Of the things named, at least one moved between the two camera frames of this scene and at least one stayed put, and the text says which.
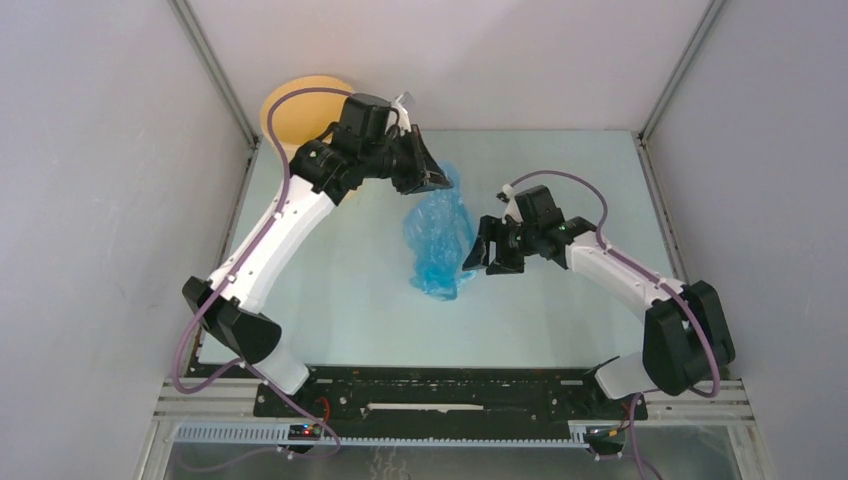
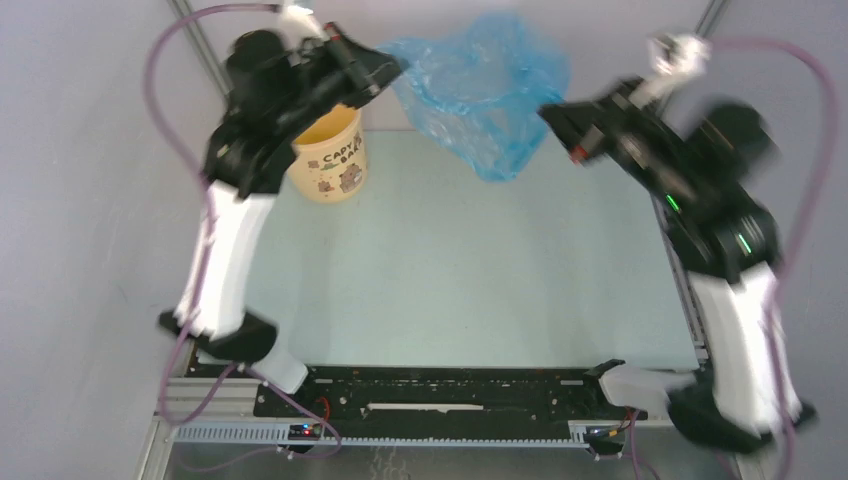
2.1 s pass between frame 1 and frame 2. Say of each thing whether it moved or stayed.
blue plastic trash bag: moved
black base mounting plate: stayed
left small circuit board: stayed
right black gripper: moved
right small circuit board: stayed
